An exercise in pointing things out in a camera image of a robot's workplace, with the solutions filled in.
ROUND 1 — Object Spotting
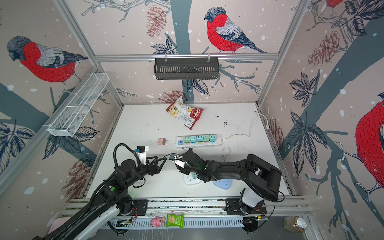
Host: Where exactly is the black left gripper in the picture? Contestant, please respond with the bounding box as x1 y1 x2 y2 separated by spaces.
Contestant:
125 155 167 189

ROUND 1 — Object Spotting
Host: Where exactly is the white square power socket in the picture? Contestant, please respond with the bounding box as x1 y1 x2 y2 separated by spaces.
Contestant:
184 173 201 186

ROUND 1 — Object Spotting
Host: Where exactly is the white multicolour power strip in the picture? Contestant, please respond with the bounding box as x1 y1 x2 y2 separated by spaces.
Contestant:
176 134 223 149

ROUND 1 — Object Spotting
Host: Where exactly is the light green plug adapter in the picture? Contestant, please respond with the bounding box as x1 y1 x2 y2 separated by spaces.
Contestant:
203 135 210 142

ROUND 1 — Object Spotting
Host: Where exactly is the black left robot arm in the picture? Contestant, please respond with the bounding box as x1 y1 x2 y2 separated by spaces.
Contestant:
34 143 167 240

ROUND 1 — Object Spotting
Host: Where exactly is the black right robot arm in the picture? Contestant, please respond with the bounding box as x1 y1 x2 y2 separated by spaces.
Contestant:
173 148 282 216

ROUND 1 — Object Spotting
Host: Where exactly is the pink plug adapter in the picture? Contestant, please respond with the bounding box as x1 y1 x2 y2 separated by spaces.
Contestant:
157 138 168 146

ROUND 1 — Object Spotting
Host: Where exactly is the blue square power socket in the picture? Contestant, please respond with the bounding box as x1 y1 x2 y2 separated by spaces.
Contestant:
213 179 232 190

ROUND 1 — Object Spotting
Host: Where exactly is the red white chips bag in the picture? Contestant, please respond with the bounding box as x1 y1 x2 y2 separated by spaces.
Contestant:
166 97 204 130

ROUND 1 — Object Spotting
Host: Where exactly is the green snack packet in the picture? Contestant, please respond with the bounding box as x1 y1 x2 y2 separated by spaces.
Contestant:
166 214 184 228

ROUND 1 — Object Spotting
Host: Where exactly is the pink toy pig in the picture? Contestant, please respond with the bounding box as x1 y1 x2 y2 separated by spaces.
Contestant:
151 216 166 228

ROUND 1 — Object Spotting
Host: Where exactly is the glass jar with lid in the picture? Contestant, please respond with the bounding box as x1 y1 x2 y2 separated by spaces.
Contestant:
284 216 308 233

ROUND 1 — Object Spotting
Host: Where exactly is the pink tray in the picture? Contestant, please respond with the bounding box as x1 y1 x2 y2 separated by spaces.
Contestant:
48 217 71 234

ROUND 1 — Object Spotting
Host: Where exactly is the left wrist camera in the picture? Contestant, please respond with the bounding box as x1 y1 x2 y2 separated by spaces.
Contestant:
135 146 149 165

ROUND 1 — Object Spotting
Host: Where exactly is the blue socket white cable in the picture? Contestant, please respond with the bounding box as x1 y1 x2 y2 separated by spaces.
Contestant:
221 146 232 163

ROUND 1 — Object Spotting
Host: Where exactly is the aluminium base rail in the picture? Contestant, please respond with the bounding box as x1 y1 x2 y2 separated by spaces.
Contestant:
61 196 313 230

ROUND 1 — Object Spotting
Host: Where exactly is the power strip white cable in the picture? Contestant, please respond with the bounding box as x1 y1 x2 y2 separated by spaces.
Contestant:
221 110 271 141

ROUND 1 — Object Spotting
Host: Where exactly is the black hanging wire basket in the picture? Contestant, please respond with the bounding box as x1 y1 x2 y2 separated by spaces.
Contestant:
154 58 220 80

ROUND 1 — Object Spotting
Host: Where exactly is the white wire mesh shelf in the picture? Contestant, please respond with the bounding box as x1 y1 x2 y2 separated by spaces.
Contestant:
48 73 110 137

